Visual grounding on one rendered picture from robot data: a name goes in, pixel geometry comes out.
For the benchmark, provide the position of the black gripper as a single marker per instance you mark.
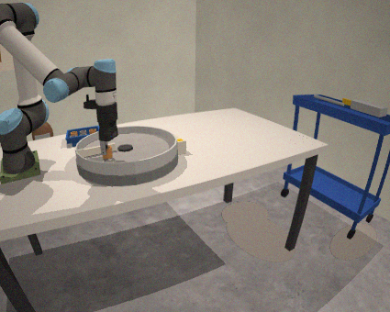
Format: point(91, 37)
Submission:
point(106, 111)

